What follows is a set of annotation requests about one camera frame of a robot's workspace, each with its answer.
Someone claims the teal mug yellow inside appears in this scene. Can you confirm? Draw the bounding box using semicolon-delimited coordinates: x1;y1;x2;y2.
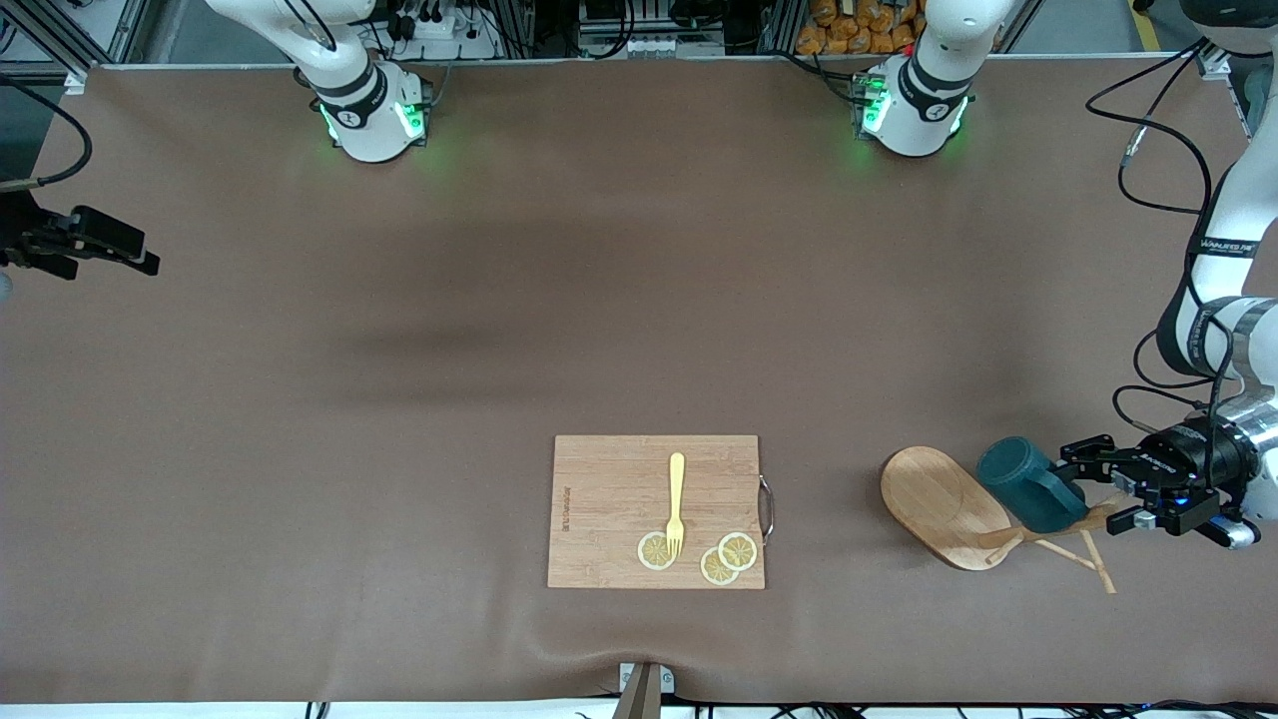
976;436;1091;534

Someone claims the wooden mug rack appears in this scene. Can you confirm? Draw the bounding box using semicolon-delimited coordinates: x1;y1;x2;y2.
880;445;1129;596

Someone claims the brown table cover mat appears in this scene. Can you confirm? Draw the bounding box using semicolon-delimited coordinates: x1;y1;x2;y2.
0;55;1278;706

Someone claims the white power strip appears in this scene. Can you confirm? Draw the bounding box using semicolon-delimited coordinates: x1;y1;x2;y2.
384;8;482;43

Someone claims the yellow plastic fork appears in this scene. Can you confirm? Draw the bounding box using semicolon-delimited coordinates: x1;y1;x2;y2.
666;452;687;558

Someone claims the orange snack bag pile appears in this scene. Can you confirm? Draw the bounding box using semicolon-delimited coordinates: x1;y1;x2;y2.
799;0;925;56

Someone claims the white terminal strip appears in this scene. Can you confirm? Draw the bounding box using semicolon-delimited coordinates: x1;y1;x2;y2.
582;35;676;58

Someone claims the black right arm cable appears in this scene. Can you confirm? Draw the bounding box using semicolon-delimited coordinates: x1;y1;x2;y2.
0;80;94;191

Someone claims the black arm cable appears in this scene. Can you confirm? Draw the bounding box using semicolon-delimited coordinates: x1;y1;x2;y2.
1086;40;1244;470
0;80;94;191

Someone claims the aluminium frame strut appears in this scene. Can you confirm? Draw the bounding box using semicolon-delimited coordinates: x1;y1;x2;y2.
1193;20;1278;81
0;0;151;96

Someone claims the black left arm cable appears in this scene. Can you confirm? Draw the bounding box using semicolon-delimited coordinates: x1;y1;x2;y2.
1086;40;1244;470

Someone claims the wooden cutting board metal handle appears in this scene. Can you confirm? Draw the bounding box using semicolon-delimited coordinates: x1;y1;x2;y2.
547;434;775;590

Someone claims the aluminium profile bracket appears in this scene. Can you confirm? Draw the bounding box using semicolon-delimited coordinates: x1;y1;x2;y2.
611;661;676;719

